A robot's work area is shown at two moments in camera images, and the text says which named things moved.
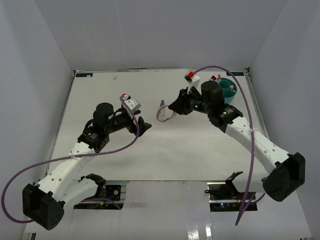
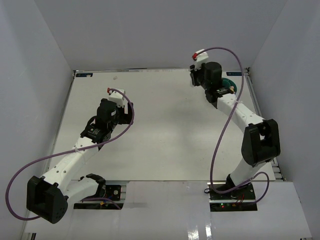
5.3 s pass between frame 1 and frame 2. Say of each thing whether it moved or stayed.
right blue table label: stayed
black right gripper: moved
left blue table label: stayed
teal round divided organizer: stayed
